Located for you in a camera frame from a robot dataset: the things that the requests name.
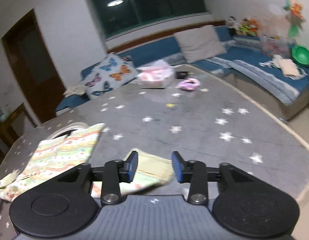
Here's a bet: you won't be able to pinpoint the colourful patterned children's garment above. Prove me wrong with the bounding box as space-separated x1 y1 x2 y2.
0 123 174 202

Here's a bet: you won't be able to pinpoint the folded cream clothes pile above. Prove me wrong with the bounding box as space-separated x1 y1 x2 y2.
259 54 307 80

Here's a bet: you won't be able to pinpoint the cream crumpled cloth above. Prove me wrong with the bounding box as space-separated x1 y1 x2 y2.
63 84 86 98

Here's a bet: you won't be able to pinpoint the dark wooden door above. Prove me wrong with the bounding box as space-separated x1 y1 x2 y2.
1 10 65 123

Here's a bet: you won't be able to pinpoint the pink hair scrunchie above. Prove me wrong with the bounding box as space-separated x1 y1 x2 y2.
177 78 201 92

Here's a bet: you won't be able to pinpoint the blue corner sofa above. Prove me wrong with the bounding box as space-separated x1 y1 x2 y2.
55 24 309 122

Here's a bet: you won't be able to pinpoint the small black box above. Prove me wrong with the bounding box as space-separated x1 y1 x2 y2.
175 71 189 80

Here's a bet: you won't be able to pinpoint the butterfly print pillow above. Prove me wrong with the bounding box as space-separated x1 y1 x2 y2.
82 53 138 100

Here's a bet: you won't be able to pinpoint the pink tissue pack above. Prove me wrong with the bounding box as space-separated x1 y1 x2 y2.
136 60 176 89

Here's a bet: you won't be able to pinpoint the green plastic bowl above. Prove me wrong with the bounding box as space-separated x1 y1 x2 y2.
292 45 309 67

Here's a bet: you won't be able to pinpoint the clear plastic storage box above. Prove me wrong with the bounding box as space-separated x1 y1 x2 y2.
260 35 295 59

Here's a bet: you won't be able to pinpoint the grey plain pillow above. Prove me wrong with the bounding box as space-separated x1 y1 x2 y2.
174 25 227 63

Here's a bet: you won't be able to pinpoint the yellow orange plush toys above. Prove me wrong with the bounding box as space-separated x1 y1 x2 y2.
238 17 259 37

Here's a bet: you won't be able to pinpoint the panda plush toy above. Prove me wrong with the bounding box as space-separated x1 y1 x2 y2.
225 16 237 28

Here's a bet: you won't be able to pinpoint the colourful pinwheel toy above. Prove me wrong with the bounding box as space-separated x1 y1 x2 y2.
283 0 305 38

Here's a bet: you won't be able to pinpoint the dark window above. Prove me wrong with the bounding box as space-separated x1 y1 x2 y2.
91 0 207 37

